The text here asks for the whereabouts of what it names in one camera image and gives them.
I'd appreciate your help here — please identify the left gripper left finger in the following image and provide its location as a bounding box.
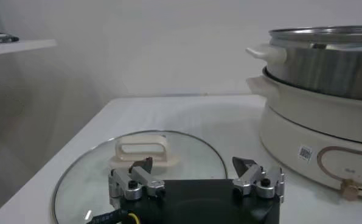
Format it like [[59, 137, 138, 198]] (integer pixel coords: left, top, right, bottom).
[[108, 156, 166, 201]]

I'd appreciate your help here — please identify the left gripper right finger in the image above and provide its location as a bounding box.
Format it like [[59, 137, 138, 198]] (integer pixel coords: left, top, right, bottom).
[[231, 156, 285, 203]]

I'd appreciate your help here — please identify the glass lid with cream handle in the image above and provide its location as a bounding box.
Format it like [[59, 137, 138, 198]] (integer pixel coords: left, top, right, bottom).
[[52, 130, 229, 224]]

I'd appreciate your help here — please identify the stainless steel steamer basket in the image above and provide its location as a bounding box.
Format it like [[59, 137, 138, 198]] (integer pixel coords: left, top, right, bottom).
[[246, 25, 362, 102]]

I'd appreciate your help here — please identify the cream electric cooker base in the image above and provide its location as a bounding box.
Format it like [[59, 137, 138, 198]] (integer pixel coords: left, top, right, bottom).
[[246, 67, 362, 201]]

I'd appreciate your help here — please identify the white side table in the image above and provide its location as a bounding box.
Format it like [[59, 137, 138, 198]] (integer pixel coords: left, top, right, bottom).
[[0, 38, 57, 58]]

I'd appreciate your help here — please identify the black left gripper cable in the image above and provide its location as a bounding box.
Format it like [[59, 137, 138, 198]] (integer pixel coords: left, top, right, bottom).
[[86, 209, 139, 224]]

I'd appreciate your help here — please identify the black cable loop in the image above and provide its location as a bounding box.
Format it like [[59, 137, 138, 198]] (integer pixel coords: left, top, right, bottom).
[[0, 32, 19, 43]]

